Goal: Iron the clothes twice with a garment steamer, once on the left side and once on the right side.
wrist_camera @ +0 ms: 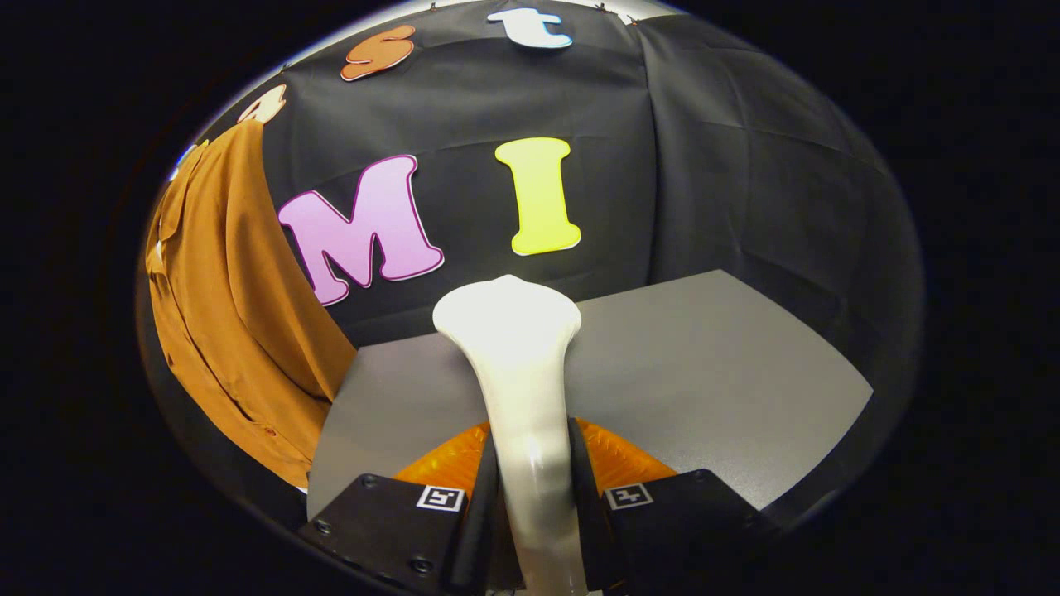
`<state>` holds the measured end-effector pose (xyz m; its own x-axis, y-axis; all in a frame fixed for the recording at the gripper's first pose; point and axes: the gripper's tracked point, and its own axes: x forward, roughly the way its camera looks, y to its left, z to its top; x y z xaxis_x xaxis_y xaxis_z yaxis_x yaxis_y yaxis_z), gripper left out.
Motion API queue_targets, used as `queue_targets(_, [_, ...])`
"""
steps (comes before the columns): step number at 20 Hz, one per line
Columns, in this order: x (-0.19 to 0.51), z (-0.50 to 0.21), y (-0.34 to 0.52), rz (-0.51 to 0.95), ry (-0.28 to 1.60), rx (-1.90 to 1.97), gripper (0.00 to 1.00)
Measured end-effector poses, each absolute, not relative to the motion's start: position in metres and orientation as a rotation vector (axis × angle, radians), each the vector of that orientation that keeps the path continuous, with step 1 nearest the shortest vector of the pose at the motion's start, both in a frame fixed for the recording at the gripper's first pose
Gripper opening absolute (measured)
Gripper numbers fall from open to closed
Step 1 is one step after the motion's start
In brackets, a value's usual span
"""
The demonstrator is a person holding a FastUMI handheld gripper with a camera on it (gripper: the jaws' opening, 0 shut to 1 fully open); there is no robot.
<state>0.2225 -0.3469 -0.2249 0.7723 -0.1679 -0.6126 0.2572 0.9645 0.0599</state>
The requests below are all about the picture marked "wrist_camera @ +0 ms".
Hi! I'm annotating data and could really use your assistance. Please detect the orange button-up shirt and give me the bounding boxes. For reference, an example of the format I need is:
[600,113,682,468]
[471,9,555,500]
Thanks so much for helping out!
[145,120,359,490]

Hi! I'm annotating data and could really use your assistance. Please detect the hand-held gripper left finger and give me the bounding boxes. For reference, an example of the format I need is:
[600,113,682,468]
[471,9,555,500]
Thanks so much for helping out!
[298,421,502,596]

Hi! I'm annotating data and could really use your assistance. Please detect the white garment steamer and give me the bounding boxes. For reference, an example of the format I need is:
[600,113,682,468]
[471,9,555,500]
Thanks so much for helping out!
[432,275,590,596]

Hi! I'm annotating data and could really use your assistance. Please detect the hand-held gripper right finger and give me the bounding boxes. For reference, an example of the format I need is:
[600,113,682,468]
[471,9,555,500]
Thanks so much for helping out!
[567,418,779,594]

